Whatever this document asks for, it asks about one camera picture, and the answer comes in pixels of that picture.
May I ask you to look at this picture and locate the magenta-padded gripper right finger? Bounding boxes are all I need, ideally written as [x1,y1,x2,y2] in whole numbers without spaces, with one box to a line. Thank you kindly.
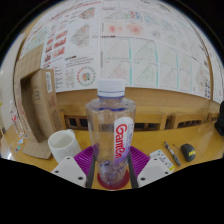
[128,145,176,189]

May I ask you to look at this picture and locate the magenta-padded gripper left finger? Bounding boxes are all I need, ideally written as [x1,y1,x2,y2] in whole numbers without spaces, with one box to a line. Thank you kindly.
[50,145,98,189]

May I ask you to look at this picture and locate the clear plastic water bottle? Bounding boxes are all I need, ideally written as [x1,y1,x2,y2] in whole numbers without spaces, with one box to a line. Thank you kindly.
[85,78,137,187]

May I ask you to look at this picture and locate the white printed card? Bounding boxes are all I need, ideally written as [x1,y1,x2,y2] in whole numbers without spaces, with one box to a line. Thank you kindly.
[148,149,176,173]

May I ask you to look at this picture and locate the white cup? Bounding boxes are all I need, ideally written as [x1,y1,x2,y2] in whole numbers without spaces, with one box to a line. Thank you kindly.
[47,129,82,164]

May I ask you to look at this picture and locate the dark pen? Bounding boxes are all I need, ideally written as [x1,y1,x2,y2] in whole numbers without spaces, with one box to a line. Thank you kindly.
[163,140,182,168]

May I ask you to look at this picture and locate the flat round red coaster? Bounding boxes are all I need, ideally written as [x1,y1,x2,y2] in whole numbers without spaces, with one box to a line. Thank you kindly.
[96,168,131,191]

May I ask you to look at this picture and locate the black tape measure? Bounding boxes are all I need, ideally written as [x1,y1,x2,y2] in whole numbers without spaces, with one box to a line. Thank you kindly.
[180,143,197,163]

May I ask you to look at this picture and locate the wooden slatted railing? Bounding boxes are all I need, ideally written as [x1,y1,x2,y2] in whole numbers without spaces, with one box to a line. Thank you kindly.
[59,111,221,132]

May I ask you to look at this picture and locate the brown cardboard box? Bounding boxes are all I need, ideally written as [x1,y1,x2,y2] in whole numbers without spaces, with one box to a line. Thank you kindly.
[13,43,66,160]

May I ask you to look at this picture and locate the black bag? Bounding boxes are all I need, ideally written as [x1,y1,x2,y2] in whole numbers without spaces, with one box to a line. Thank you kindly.
[214,99,224,137]

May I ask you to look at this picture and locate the paper wall posters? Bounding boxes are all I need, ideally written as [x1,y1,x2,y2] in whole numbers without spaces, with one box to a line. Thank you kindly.
[19,0,221,104]

